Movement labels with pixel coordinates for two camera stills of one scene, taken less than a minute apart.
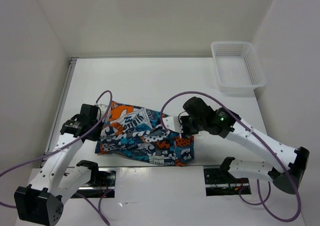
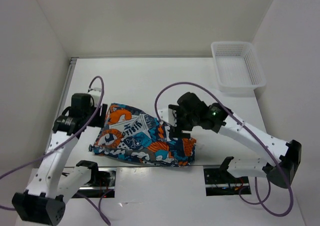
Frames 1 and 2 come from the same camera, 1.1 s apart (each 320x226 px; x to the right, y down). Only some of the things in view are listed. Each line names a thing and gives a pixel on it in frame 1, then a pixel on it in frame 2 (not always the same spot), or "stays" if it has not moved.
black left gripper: [96, 137] to [101, 122]
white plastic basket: [237, 66] stays
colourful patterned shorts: [141, 134] stays
